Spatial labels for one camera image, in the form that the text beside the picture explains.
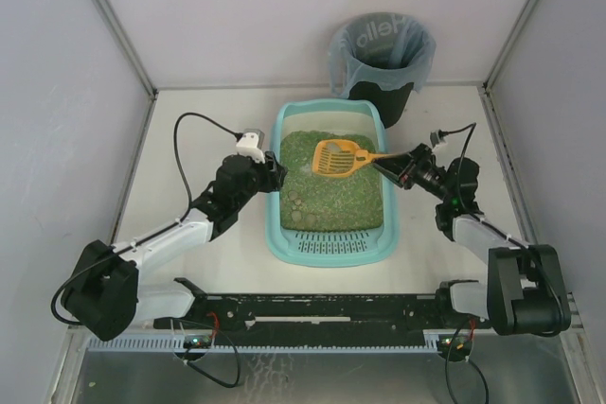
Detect orange litter scoop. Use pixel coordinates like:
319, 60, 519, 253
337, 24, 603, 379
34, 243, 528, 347
312, 139, 397, 178

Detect teal cat litter box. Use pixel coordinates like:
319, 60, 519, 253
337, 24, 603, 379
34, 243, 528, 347
266, 99, 399, 268

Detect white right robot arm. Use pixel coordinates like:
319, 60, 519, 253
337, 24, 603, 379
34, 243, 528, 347
265, 139, 572, 337

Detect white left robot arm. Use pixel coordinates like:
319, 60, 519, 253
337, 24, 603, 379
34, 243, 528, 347
51, 151, 287, 341

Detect green litter pellets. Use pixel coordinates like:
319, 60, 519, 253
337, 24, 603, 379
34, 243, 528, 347
279, 131, 383, 232

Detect black trash bin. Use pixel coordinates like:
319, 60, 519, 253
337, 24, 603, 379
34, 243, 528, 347
348, 12, 436, 128

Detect blue plastic bin liner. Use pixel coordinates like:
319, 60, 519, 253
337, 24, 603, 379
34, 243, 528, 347
328, 12, 437, 98

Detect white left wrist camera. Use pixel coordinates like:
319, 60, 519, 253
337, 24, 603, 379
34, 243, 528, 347
236, 129, 265, 164

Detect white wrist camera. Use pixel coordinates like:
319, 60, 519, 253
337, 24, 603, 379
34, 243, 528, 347
236, 129, 265, 164
430, 130, 447, 149

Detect black left camera cable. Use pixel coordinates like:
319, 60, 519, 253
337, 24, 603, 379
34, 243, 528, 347
172, 113, 245, 216

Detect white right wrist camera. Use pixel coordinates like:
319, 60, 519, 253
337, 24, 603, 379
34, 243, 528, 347
430, 130, 447, 149

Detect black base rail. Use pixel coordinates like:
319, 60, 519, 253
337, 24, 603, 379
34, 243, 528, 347
173, 293, 466, 343

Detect aluminium frame post right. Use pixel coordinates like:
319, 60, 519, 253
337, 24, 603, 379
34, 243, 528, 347
483, 0, 541, 91

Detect aluminium frame post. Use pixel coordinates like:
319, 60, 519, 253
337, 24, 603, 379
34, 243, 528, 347
92, 0, 157, 100
483, 0, 541, 91

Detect aluminium frame post left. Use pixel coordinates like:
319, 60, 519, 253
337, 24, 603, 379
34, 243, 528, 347
92, 0, 157, 100

